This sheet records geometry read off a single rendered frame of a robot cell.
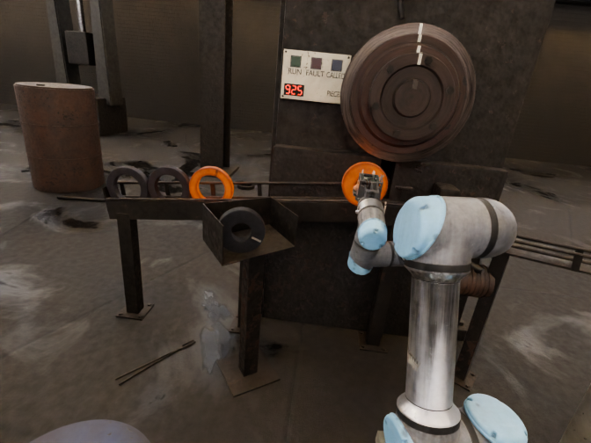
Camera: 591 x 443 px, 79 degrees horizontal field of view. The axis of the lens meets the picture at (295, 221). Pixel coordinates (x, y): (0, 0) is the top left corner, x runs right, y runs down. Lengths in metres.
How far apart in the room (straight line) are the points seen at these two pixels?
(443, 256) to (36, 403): 1.46
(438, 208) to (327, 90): 0.95
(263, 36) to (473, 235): 7.13
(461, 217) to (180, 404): 1.20
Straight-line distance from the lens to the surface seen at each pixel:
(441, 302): 0.70
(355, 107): 1.37
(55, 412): 1.63
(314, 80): 1.52
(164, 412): 1.52
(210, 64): 4.11
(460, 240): 0.67
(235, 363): 1.64
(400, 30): 1.41
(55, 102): 3.59
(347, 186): 1.25
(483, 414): 0.86
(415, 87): 1.32
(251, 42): 7.66
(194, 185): 1.56
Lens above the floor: 1.15
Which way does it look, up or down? 22 degrees down
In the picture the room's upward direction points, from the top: 6 degrees clockwise
